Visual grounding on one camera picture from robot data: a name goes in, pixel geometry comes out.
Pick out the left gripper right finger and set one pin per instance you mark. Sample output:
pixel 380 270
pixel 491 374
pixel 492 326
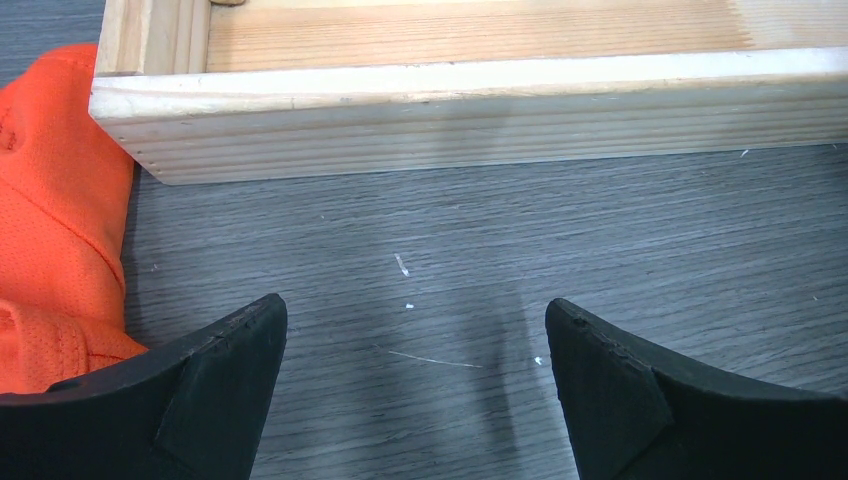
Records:
pixel 637 410

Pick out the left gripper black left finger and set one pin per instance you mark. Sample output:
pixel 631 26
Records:
pixel 194 408

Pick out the orange cloth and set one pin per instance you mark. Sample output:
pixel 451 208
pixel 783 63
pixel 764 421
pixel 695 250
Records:
pixel 65 188

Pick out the wooden clothes rack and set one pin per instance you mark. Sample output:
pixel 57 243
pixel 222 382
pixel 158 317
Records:
pixel 221 91

